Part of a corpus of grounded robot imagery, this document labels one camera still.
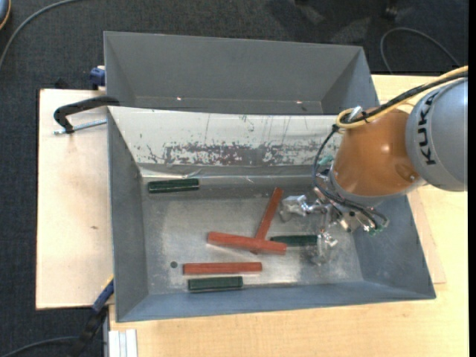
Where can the dark green flat block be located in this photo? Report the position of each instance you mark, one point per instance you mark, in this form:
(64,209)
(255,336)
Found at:
(215,284)
(295,240)
(173,186)

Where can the grey metal bin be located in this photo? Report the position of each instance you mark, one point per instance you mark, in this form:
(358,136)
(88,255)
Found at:
(230,69)

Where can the red-brown flat block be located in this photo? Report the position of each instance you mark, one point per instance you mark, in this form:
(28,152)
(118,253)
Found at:
(222,268)
(270,210)
(238,241)

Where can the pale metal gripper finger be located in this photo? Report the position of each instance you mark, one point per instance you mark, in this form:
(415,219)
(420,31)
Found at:
(324,242)
(294,206)

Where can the pale wood flat board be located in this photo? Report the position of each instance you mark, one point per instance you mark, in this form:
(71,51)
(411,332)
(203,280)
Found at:
(74,206)

